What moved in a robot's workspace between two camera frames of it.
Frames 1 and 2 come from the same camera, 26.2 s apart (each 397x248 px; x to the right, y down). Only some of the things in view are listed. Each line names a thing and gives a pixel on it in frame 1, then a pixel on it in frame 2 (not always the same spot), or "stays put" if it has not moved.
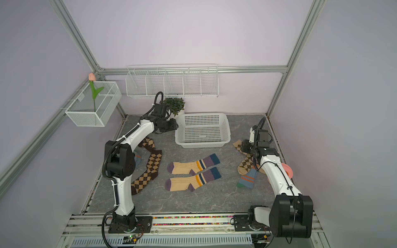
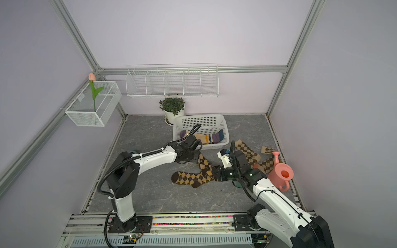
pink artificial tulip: (92, 77) stays put
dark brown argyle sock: (153, 161) -> (193, 179)
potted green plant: (176, 105) stays put
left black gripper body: (168, 125) -> (191, 155)
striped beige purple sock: (192, 182) -> (210, 138)
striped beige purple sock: (192, 167) -> (204, 138)
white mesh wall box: (94, 104) stays put
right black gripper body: (249, 148) -> (228, 174)
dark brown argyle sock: (148, 143) -> (205, 167)
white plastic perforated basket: (202, 130) stays put
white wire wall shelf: (193, 80) stays put
